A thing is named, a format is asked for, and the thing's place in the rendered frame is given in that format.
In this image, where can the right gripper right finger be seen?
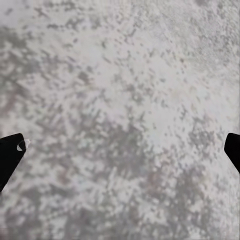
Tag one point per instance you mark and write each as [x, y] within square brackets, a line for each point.
[232, 149]

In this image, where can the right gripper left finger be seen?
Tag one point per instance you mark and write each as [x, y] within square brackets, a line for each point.
[12, 149]

